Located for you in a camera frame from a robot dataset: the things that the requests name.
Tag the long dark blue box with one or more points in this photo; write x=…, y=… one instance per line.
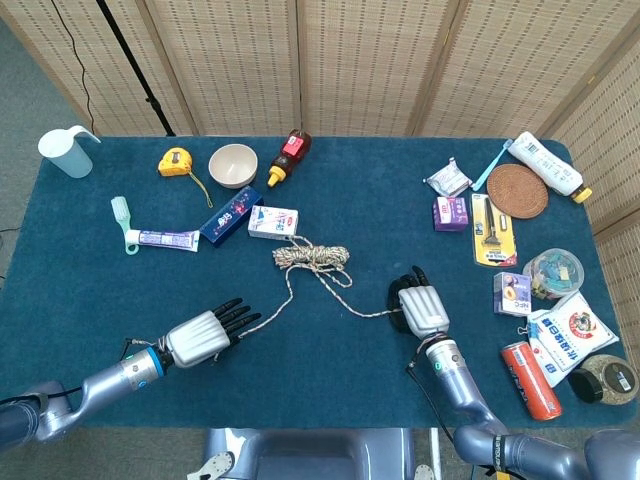
x=227, y=217

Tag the yellow tape measure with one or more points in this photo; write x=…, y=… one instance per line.
x=175, y=162

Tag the white perforated robot bracket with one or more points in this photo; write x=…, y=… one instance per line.
x=215, y=465
x=424, y=472

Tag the blue felt table cloth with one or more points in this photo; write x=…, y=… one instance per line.
x=100, y=290

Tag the purple juice carton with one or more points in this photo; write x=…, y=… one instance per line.
x=512, y=295

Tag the white table leg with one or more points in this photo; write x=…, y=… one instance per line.
x=435, y=452

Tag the black tripod stand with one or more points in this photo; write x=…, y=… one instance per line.
x=127, y=55

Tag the honey bottle yellow cap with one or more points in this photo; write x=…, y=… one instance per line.
x=287, y=155

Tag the round brown woven coaster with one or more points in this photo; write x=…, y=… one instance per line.
x=517, y=191

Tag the white plastic pitcher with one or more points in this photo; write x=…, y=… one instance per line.
x=65, y=155

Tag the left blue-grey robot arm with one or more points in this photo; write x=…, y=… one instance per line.
x=100, y=382

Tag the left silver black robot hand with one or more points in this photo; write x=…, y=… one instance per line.
x=197, y=340

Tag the white blue salt bag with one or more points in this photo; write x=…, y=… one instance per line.
x=570, y=335

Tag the red drink can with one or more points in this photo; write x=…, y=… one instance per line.
x=530, y=380

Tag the razor in yellow blister pack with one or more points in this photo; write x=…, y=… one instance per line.
x=492, y=245

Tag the mint green brush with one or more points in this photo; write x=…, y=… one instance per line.
x=120, y=210

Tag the purple tissue pack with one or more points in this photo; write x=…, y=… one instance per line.
x=450, y=214

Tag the spice jar black lid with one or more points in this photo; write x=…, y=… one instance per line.
x=610, y=380

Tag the white bottle yellow cap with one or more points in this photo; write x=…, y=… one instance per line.
x=545, y=160

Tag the white wipes packet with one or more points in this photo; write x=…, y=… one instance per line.
x=447, y=179

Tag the blue-grey robot torso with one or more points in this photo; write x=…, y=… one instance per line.
x=310, y=455

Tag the light blue toothbrush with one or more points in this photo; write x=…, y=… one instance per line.
x=492, y=162

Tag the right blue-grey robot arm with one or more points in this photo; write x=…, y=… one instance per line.
x=457, y=385

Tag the beige bowl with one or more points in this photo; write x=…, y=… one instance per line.
x=232, y=167

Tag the white purple toothpaste tube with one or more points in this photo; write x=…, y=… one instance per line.
x=165, y=239

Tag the blue binder clip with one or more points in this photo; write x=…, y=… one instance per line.
x=532, y=330

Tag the clear tub of clips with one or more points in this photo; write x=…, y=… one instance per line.
x=552, y=272

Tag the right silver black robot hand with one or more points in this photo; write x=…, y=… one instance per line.
x=425, y=310

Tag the white blue milk carton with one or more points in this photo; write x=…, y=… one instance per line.
x=272, y=222

